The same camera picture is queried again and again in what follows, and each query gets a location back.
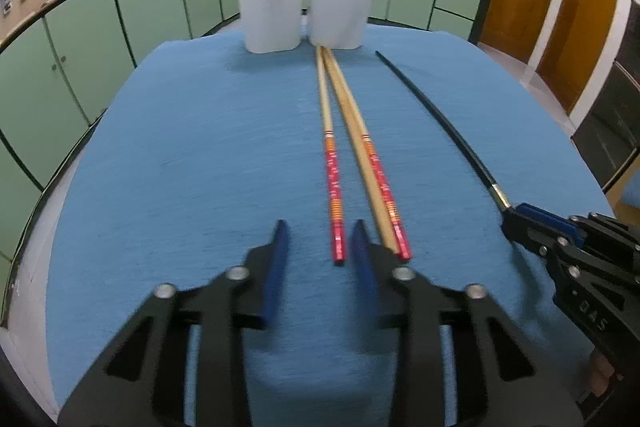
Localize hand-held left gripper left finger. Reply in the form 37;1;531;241
59;219;291;427

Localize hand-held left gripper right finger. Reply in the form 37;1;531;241
350;219;583;427

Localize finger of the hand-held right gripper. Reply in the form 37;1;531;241
517;203;640;253
501;209;581;268

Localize black chopstick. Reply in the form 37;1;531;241
375;51;511;210

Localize red-ended bamboo chopstick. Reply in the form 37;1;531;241
316;46;347;267
322;47;413;262

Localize person's right hand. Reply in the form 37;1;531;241
589;351;623;400

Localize black appliance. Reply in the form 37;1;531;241
570;0;640;208

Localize blue table mat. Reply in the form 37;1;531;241
45;27;616;427

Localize green base cabinets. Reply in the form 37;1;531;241
0;0;498;323

